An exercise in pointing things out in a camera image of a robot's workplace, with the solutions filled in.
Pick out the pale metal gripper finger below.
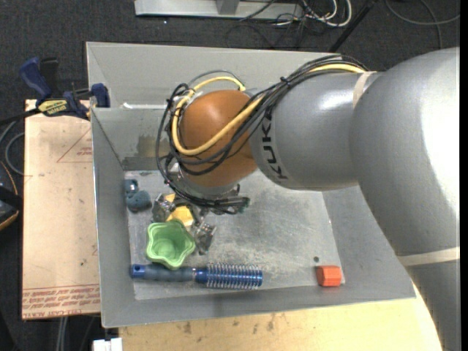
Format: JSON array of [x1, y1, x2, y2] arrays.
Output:
[[151, 192, 177, 224], [191, 222, 218, 257]]

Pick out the yellow block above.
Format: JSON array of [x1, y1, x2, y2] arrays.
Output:
[[163, 193, 195, 228]]

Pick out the dark teal lumpy toy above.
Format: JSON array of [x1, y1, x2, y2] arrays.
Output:
[[124, 178, 153, 214]]

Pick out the green star-shaped cup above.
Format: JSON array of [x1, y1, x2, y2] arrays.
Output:
[[146, 219, 197, 271]]

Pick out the blue hair brush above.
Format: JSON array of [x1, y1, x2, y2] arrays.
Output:
[[130, 262, 265, 290]]

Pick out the grey metal bin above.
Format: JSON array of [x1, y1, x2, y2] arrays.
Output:
[[86, 41, 418, 329]]

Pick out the brown cardboard board red print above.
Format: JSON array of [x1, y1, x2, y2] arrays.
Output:
[[21, 99, 102, 321]]

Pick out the orange-red cube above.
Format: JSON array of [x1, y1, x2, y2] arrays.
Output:
[[314, 265, 344, 288]]

